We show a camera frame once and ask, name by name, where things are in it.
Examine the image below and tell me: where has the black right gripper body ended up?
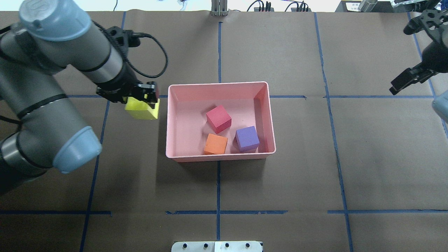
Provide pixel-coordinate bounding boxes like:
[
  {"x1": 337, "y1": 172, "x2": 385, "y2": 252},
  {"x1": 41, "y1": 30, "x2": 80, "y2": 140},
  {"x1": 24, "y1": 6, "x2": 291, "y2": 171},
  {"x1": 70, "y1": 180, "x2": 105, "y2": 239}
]
[{"x1": 403, "y1": 9, "x2": 448, "y2": 74}]

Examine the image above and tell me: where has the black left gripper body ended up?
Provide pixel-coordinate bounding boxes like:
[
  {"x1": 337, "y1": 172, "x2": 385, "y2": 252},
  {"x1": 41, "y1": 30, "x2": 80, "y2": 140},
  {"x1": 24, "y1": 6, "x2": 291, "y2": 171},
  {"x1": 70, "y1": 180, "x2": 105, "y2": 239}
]
[{"x1": 96, "y1": 27, "x2": 140, "y2": 104}]

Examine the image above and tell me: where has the yellow-green foam cube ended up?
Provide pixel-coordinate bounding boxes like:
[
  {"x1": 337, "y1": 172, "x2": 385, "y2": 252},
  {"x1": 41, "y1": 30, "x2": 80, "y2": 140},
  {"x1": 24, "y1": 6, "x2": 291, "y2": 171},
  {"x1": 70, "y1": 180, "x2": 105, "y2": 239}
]
[{"x1": 125, "y1": 97, "x2": 160, "y2": 120}]

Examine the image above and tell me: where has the red foam cube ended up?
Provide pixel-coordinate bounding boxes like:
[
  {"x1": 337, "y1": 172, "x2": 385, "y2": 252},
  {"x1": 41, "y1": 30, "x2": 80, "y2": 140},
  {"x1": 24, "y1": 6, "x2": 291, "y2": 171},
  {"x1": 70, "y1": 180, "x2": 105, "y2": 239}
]
[{"x1": 206, "y1": 105, "x2": 232, "y2": 134}]

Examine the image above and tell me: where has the orange foam cube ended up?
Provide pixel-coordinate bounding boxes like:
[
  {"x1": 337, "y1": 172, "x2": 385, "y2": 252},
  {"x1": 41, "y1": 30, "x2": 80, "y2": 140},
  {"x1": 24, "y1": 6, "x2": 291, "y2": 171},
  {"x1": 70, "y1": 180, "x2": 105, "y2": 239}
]
[{"x1": 204, "y1": 134, "x2": 228, "y2": 155}]

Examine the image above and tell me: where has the purple foam cube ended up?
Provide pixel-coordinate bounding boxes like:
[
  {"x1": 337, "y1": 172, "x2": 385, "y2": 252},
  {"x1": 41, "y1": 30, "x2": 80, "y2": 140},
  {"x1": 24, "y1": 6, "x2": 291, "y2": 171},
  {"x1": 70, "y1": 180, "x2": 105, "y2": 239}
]
[{"x1": 236, "y1": 126, "x2": 260, "y2": 153}]

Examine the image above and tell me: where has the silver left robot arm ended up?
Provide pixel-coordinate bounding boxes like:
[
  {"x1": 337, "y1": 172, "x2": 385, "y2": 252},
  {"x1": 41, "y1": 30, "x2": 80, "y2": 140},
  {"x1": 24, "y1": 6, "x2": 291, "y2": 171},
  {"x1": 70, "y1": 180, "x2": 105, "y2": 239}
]
[{"x1": 0, "y1": 0, "x2": 168, "y2": 196}]

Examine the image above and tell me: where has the pink plastic bin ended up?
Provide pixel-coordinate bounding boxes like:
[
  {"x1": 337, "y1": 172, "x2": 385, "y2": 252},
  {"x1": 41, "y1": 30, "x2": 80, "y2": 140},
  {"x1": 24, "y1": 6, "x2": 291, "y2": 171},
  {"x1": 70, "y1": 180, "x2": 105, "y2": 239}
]
[{"x1": 166, "y1": 82, "x2": 277, "y2": 162}]

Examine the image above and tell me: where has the black box on desk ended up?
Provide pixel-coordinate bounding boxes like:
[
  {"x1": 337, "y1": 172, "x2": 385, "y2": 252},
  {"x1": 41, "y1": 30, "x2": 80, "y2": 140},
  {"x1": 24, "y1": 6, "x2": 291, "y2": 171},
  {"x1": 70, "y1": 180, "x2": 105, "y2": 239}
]
[{"x1": 334, "y1": 0, "x2": 415, "y2": 13}]

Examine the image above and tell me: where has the orange black connector board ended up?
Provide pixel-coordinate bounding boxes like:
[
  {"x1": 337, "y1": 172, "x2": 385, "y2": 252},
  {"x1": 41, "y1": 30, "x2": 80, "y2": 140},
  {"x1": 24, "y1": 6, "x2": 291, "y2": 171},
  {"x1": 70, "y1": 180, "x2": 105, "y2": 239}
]
[{"x1": 247, "y1": 0, "x2": 274, "y2": 12}]

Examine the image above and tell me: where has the aluminium frame post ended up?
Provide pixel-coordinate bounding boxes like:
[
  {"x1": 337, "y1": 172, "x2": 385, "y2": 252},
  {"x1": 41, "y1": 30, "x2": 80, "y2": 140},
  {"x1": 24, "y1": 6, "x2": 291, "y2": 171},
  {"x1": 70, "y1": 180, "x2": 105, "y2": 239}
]
[{"x1": 210, "y1": 0, "x2": 229, "y2": 16}]

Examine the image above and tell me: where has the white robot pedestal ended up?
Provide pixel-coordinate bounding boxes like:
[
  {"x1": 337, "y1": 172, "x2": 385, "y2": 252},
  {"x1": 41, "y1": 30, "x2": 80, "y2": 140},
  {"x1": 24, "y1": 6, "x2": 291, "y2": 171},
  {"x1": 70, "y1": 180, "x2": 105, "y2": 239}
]
[{"x1": 171, "y1": 240, "x2": 264, "y2": 252}]

